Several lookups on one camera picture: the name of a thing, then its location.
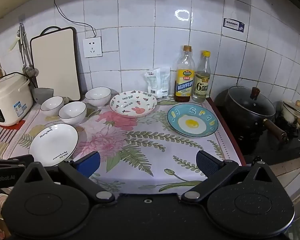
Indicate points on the white ribbed bowl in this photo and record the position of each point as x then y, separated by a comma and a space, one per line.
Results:
72, 112
98, 95
52, 105

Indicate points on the floral tablecloth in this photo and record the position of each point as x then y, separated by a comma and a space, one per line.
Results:
145, 140

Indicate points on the amber cooking wine bottle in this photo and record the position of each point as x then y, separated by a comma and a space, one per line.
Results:
184, 80

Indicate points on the clear vinegar bottle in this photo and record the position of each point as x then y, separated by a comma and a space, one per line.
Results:
202, 82

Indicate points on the blue wall sticker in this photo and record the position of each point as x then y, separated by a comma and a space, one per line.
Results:
233, 25

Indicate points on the white wall socket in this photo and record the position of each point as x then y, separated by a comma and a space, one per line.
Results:
92, 47

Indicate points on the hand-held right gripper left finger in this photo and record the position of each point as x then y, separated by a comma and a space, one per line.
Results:
90, 161

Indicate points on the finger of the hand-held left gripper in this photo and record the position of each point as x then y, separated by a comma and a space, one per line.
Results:
12, 160

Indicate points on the cream cutting board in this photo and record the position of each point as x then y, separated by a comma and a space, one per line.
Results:
55, 65

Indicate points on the small white holder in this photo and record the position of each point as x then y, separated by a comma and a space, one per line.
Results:
66, 99

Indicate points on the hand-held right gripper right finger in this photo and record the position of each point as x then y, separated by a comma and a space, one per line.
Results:
207, 163

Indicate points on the striped cloth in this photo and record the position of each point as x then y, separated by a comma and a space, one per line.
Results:
2, 135

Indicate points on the cream rice cooker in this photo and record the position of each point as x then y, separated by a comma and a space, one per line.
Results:
10, 97

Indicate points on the clear plastic packet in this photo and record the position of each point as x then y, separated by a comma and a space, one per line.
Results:
157, 82

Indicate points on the white plate with black script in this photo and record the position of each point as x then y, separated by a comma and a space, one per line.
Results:
53, 145

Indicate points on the white round container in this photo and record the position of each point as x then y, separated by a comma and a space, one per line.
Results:
0, 205

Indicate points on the rabbit print plate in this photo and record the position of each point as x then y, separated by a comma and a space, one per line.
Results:
133, 103

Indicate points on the black pot with glass lid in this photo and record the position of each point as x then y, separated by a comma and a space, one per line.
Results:
250, 107

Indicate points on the black stove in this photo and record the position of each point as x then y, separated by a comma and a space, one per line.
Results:
252, 142

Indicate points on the white enamel pot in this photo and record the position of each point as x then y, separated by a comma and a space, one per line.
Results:
291, 115

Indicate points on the blue fried egg plate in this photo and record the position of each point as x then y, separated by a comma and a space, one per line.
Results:
193, 123

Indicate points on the metal ladle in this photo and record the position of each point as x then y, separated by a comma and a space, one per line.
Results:
25, 55

